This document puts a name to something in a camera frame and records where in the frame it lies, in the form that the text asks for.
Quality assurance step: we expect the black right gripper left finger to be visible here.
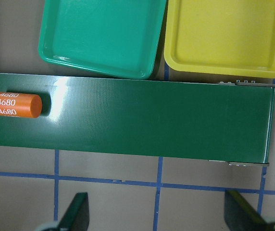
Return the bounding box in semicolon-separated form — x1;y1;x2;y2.
55;192;89;231

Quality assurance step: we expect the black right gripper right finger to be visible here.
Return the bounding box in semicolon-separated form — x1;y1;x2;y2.
224;190;275;231

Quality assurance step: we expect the orange cylinder labelled 4680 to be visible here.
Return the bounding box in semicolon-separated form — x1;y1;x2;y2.
0;92;42;118

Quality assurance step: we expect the green conveyor belt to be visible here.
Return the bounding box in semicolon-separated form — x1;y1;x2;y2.
0;73;275;164

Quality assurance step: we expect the yellow tray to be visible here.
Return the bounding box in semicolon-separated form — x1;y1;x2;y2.
164;0;275;78

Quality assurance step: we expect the green tray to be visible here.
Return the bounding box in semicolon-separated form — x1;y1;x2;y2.
38;0;166;80

